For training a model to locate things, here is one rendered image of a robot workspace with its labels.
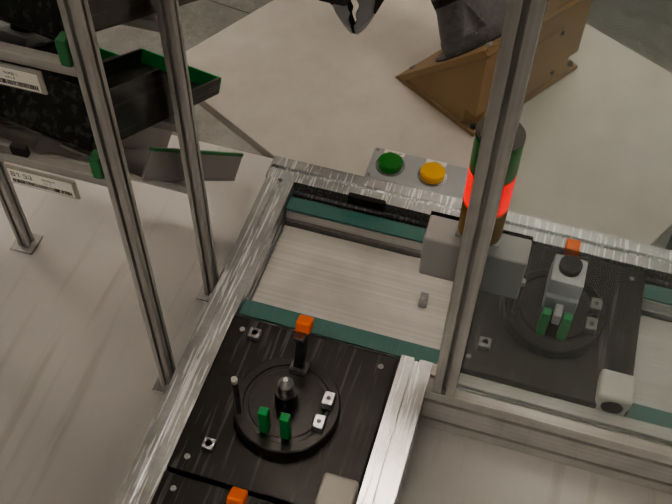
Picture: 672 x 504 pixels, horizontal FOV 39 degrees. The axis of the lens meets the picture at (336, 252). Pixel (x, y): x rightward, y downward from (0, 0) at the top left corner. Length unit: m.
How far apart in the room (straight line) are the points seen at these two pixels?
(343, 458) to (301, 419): 0.07
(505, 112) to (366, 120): 0.87
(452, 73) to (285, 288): 0.52
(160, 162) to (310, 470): 0.44
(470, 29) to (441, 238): 0.68
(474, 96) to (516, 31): 0.87
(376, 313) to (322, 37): 0.70
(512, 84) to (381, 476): 0.58
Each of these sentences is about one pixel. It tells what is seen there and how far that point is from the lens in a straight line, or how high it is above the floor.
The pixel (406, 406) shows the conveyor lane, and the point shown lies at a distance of 1.28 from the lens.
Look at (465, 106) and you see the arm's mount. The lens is 1.71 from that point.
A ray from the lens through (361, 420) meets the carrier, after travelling 1.25.
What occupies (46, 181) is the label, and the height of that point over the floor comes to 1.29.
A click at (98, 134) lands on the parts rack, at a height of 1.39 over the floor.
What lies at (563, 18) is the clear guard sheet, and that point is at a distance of 0.81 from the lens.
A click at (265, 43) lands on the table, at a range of 1.89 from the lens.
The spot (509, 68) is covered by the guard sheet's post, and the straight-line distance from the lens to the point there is 0.85.
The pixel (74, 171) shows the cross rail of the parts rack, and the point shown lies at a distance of 1.07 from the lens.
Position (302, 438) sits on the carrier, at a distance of 1.22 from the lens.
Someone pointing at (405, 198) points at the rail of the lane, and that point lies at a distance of 1.49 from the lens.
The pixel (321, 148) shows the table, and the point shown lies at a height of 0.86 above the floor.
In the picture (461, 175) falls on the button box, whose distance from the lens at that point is 1.52.
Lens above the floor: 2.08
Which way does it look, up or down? 53 degrees down
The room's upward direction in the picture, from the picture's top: 1 degrees clockwise
